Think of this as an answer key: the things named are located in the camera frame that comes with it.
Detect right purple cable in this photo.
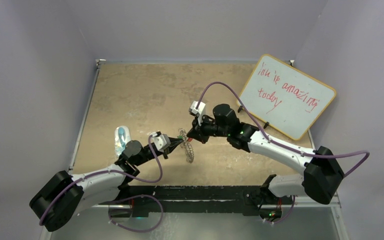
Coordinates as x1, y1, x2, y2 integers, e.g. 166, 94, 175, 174
196, 81, 371, 224

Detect whiteboard with red writing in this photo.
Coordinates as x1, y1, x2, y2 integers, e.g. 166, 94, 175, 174
237, 54, 337, 140

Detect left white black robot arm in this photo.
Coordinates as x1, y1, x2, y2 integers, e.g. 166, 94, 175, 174
29, 131, 184, 232

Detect silver disc with keyrings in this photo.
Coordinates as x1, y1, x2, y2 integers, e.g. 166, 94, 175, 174
178, 128, 195, 164

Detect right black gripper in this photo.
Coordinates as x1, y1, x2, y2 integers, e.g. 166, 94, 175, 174
187, 112, 230, 145

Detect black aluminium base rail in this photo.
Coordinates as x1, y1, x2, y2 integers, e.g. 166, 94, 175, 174
110, 185, 293, 217

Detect purple cable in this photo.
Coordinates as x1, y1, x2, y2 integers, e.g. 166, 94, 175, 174
38, 132, 165, 233
196, 81, 371, 224

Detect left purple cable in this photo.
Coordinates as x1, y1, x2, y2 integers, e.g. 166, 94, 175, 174
38, 132, 165, 233

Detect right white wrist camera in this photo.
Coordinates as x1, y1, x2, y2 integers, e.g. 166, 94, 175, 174
189, 100, 206, 126

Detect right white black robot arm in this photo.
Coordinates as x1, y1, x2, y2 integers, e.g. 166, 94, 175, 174
186, 101, 345, 205

